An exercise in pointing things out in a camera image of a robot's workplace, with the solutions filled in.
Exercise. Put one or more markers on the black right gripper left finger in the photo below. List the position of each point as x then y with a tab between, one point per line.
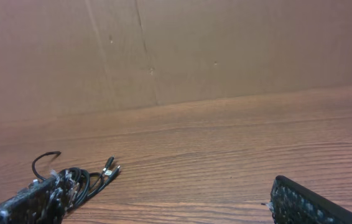
42	202

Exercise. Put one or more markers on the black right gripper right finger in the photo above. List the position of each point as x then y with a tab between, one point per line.
293	203

